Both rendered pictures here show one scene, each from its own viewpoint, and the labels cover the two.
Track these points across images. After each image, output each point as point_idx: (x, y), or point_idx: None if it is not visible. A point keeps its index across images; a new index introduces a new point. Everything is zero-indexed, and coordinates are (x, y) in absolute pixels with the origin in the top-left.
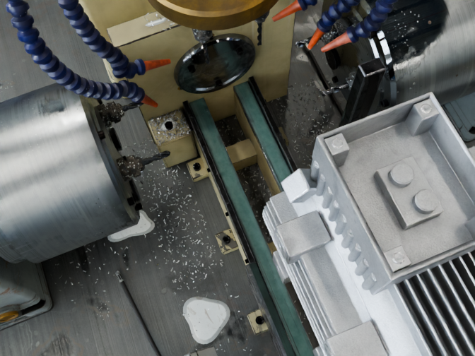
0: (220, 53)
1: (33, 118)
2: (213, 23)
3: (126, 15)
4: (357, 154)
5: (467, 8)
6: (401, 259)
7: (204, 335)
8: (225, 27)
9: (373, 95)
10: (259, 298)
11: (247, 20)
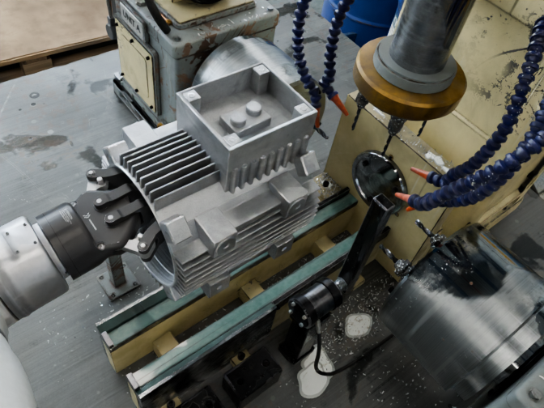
0: (385, 176)
1: (278, 61)
2: (359, 80)
3: None
4: (265, 100)
5: (503, 313)
6: (190, 96)
7: None
8: (361, 90)
9: (372, 232)
10: None
11: (371, 98)
